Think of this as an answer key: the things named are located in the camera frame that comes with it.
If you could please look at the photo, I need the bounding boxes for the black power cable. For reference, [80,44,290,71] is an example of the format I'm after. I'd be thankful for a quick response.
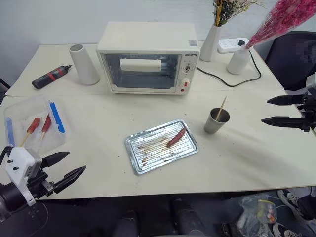
[197,50,262,88]

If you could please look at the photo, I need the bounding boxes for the short white vase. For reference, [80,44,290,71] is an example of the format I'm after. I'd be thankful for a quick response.
[227,48,251,75]

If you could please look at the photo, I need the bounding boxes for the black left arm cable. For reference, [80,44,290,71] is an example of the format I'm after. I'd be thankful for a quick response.
[0,146,13,164]

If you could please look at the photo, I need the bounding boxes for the tall white vase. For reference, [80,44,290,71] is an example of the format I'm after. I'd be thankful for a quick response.
[199,24,221,62]

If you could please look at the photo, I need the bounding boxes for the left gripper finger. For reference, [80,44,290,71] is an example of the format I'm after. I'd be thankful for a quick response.
[40,151,71,169]
[54,165,87,195]

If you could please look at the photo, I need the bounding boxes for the wooden skewer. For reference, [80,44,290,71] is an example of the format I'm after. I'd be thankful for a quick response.
[216,96,227,122]

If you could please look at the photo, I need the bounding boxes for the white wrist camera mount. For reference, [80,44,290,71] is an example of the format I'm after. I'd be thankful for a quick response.
[305,73,316,93]
[4,146,43,207]

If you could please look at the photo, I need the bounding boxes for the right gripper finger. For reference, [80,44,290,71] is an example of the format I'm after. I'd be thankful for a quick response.
[266,94,304,107]
[261,115,306,131]

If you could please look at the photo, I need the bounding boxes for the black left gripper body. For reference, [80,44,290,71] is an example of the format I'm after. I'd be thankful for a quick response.
[26,165,62,201]

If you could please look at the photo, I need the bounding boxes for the black red tool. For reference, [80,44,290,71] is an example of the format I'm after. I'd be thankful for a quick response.
[31,64,73,90]

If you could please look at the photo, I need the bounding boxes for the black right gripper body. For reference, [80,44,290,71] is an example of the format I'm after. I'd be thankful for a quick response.
[297,92,316,134]

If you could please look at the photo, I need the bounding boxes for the pink dried flowers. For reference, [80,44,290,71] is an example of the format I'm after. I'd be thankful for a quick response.
[243,0,316,51]

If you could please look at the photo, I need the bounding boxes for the white power strip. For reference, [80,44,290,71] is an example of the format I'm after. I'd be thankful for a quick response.
[217,37,250,53]

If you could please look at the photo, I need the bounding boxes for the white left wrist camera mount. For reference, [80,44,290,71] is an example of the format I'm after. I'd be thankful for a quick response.
[4,146,43,207]

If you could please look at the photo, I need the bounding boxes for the white black sneaker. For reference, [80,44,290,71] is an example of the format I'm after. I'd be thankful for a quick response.
[276,189,307,223]
[273,222,297,237]

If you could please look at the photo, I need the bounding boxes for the clear plastic container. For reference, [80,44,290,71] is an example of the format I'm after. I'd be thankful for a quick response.
[3,95,72,154]

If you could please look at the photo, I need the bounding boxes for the dark trouser leg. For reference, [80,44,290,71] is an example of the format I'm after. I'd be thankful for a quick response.
[296,186,316,221]

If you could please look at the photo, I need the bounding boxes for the yellow white dried flowers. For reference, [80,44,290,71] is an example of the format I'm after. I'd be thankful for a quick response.
[212,0,266,27]

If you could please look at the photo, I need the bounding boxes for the black office chair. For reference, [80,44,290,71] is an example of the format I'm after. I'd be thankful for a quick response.
[254,31,316,92]

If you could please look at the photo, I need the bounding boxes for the red sausage on wooden stick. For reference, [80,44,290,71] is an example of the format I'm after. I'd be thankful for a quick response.
[40,114,52,141]
[19,117,41,147]

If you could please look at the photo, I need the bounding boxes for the blue container latch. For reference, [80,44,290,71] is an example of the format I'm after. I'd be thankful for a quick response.
[4,117,16,147]
[48,100,67,134]

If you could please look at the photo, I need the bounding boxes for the empty white cone vase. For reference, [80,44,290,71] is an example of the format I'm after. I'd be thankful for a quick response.
[69,43,101,86]

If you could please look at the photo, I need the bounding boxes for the silver ribbed baking tray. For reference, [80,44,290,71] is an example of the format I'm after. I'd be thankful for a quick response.
[124,119,199,176]

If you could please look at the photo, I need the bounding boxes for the dark rounded shape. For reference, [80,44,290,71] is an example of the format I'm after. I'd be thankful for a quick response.
[170,197,206,237]

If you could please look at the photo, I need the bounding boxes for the cream toaster oven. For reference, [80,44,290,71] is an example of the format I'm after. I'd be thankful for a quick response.
[95,21,200,96]

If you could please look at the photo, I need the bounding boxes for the clear plastic bag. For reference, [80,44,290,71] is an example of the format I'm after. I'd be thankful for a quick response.
[237,194,282,231]

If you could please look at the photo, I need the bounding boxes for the metal cup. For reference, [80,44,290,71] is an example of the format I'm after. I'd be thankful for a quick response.
[203,107,231,135]

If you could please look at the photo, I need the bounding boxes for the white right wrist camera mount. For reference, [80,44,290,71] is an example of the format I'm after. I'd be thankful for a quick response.
[305,73,316,93]

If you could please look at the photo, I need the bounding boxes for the loose red sausage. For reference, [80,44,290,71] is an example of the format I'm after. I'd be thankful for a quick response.
[166,127,187,148]

